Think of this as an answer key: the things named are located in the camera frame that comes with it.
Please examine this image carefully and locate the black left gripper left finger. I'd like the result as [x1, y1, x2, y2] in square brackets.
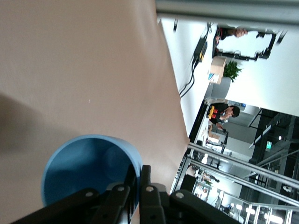
[9, 164, 139, 224]

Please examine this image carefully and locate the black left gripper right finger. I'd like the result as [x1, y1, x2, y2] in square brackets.
[140, 165, 241, 224]

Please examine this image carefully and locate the light blue plastic cup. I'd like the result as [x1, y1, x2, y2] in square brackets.
[41, 134, 143, 208]

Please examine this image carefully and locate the dark sleeved forearm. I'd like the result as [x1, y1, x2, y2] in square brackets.
[218, 27, 235, 41]

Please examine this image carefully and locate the bare person hand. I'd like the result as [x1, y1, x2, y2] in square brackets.
[233, 27, 249, 38]

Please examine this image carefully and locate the yellow emergency stop box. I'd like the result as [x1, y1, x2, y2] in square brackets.
[208, 105, 219, 119]

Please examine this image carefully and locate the person in black shirt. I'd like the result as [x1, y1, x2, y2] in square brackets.
[205, 99, 241, 131]

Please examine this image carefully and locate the grey planter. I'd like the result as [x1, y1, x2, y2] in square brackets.
[211, 77, 232, 100]

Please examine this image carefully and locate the brown table cloth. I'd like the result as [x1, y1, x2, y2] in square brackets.
[0, 0, 191, 224]

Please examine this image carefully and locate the cardboard box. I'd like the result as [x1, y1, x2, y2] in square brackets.
[208, 56, 227, 84]

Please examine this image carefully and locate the green potted plant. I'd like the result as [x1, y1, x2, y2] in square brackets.
[223, 60, 243, 83]

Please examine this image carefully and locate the black power adapter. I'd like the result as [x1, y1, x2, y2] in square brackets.
[192, 35, 209, 65]

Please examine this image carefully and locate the metal railing frame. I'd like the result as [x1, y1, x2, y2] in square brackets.
[171, 142, 299, 224]

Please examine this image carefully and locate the black power cable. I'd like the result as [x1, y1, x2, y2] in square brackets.
[178, 62, 196, 98]

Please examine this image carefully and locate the black rectangular frame device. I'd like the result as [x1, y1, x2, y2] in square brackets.
[214, 23, 287, 62]

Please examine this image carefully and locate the aluminium frame beam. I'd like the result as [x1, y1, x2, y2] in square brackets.
[156, 0, 299, 25]

